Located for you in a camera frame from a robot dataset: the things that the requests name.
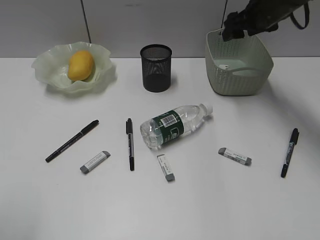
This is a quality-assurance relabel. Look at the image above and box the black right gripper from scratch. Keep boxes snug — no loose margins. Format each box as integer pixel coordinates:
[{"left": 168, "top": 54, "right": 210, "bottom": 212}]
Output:
[{"left": 222, "top": 4, "right": 279, "bottom": 42}]

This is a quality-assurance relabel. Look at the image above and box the waste paper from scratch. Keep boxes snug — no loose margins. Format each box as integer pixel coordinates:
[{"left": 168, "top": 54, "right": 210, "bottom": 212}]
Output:
[{"left": 219, "top": 64, "right": 230, "bottom": 70}]

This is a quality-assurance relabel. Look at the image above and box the black blue marker pen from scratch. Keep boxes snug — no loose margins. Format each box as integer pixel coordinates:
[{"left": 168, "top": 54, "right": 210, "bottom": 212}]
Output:
[{"left": 280, "top": 128, "right": 300, "bottom": 178}]

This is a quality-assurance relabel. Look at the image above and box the clear water bottle green label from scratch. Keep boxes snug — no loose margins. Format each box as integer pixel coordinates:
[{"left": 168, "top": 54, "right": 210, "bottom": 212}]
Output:
[{"left": 140, "top": 103, "right": 213, "bottom": 149}]

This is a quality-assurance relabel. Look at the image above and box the yellow mango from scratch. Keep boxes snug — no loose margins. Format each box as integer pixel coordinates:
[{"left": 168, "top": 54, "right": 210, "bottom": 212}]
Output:
[{"left": 67, "top": 50, "right": 94, "bottom": 82}]

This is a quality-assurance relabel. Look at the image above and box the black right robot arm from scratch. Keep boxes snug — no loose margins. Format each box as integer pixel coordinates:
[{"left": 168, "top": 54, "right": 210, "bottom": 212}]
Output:
[{"left": 221, "top": 0, "right": 310, "bottom": 42}]

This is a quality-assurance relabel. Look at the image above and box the pale green woven plastic basket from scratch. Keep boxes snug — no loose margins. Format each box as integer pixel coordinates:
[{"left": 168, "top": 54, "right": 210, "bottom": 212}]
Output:
[{"left": 205, "top": 29, "right": 274, "bottom": 96}]

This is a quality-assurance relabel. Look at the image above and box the black mesh pen holder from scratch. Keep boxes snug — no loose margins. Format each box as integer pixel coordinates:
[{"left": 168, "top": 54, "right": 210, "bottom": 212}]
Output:
[{"left": 140, "top": 44, "right": 172, "bottom": 93}]

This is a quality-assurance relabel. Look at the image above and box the grey white eraser right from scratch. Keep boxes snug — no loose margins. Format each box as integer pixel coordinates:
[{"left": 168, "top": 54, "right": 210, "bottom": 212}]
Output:
[{"left": 218, "top": 147, "right": 252, "bottom": 166}]

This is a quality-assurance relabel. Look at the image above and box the grey white eraser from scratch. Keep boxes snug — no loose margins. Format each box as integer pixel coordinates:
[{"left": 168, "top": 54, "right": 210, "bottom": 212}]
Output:
[
  {"left": 80, "top": 151, "right": 111, "bottom": 175},
  {"left": 218, "top": 147, "right": 252, "bottom": 166},
  {"left": 157, "top": 154, "right": 175, "bottom": 182}
]

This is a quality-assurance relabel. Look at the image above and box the grey white eraser centre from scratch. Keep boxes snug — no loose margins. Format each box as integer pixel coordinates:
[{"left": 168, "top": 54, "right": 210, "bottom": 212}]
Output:
[{"left": 157, "top": 154, "right": 175, "bottom": 182}]

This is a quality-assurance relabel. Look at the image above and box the pale green wavy glass plate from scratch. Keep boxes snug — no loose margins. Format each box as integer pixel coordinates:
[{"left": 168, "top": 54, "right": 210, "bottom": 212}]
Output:
[{"left": 31, "top": 41, "right": 117, "bottom": 99}]

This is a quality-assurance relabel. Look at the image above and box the grey white eraser left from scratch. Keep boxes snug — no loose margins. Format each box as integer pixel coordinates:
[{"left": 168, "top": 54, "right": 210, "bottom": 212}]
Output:
[{"left": 80, "top": 151, "right": 111, "bottom": 175}]

